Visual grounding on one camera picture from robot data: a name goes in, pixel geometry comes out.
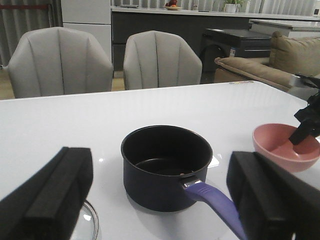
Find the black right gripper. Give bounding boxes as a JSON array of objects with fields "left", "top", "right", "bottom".
[{"left": 289, "top": 73, "right": 320, "bottom": 145}]

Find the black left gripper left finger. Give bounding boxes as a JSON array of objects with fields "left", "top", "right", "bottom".
[{"left": 0, "top": 147, "right": 93, "bottom": 240}]

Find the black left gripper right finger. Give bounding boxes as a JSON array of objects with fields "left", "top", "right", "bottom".
[{"left": 226, "top": 151, "right": 320, "bottom": 240}]

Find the pink bowl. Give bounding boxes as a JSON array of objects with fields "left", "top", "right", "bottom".
[{"left": 252, "top": 123, "right": 320, "bottom": 173}]

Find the glass lid with blue knob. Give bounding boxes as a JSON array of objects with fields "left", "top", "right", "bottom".
[{"left": 70, "top": 200, "right": 100, "bottom": 240}]

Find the beige sofa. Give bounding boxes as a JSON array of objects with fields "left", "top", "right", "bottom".
[{"left": 214, "top": 31, "right": 320, "bottom": 92}]

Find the dark washing machine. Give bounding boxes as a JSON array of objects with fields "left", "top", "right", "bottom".
[{"left": 199, "top": 28, "right": 271, "bottom": 84}]

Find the potted plant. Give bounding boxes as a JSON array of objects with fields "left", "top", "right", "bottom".
[{"left": 222, "top": 0, "right": 247, "bottom": 13}]

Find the grey chair left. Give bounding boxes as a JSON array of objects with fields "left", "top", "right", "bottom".
[{"left": 7, "top": 27, "right": 113, "bottom": 99}]

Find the grey chair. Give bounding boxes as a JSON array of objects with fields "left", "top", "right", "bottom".
[
  {"left": 7, "top": 27, "right": 113, "bottom": 99},
  {"left": 123, "top": 30, "right": 203, "bottom": 90}
]

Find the grey chair right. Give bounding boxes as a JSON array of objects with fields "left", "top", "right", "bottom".
[{"left": 123, "top": 30, "right": 203, "bottom": 90}]

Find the fruit plate on counter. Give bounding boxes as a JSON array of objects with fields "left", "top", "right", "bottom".
[{"left": 164, "top": 0, "right": 182, "bottom": 11}]

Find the white cabinet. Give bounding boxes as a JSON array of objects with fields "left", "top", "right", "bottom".
[{"left": 61, "top": 0, "right": 112, "bottom": 59}]

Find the dark kitchen counter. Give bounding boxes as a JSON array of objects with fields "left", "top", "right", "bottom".
[{"left": 111, "top": 6, "right": 320, "bottom": 73}]

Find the red barrier belt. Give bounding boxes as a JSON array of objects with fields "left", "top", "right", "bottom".
[{"left": 0, "top": 4, "right": 49, "bottom": 10}]

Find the dark blue saucepan purple handle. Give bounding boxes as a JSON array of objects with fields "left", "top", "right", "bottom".
[{"left": 120, "top": 125, "right": 247, "bottom": 240}]

